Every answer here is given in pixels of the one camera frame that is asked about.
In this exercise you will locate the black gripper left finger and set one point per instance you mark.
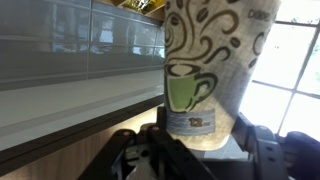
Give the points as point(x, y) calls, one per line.
point(160, 156)

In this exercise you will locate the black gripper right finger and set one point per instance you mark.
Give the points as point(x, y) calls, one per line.
point(266, 156)

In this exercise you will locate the patterned paper coffee cup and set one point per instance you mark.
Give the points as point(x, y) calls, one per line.
point(206, 73)

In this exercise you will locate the wooden condiment organizer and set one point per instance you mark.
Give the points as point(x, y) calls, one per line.
point(156, 13)

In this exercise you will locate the yellow sweetener packets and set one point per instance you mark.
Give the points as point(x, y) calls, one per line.
point(141, 5)

